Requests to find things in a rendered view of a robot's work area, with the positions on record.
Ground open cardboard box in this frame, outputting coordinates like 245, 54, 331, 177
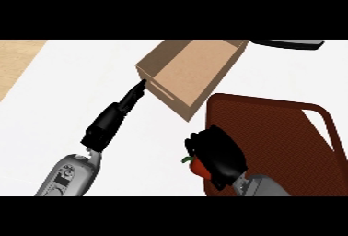
134, 40, 251, 124

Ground dark grey flat object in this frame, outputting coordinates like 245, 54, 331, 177
251, 40, 326, 52

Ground brown tray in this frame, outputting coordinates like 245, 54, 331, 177
202, 92, 348, 197

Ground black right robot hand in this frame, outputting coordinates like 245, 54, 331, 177
183, 124, 249, 192

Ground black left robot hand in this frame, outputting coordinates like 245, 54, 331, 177
80, 78, 148, 154

